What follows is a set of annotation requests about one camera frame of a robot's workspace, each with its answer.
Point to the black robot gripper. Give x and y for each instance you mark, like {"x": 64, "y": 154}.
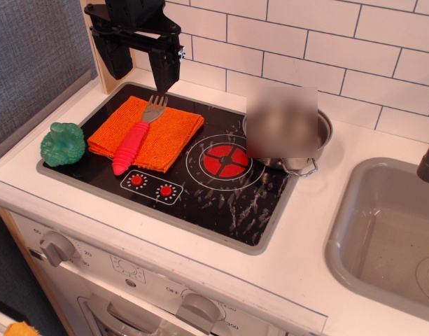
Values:
{"x": 119, "y": 26}

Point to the green toy broccoli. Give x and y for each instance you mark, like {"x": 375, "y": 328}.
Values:
{"x": 64, "y": 144}

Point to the stainless steel pot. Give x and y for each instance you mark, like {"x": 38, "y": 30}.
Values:
{"x": 285, "y": 129}

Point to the orange folded cloth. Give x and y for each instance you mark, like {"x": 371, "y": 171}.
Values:
{"x": 163, "y": 143}

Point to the black toy stove top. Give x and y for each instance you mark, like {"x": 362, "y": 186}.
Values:
{"x": 212, "y": 190}

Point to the grey left oven knob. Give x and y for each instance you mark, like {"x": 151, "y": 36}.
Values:
{"x": 57, "y": 248}

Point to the grey oven knob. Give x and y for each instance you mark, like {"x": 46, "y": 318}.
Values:
{"x": 57, "y": 248}
{"x": 198, "y": 312}

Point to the white toy oven front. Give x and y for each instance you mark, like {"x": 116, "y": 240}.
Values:
{"x": 99, "y": 293}

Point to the grey right oven knob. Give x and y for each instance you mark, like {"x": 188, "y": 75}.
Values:
{"x": 198, "y": 312}

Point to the orange yellow plush object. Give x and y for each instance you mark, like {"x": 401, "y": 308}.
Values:
{"x": 21, "y": 329}

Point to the grey plastic sink basin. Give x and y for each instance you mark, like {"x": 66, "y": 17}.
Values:
{"x": 379, "y": 243}

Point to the light wooden side post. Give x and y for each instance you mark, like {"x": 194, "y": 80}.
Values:
{"x": 108, "y": 83}

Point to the fork with pink handle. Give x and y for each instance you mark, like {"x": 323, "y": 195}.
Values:
{"x": 127, "y": 150}

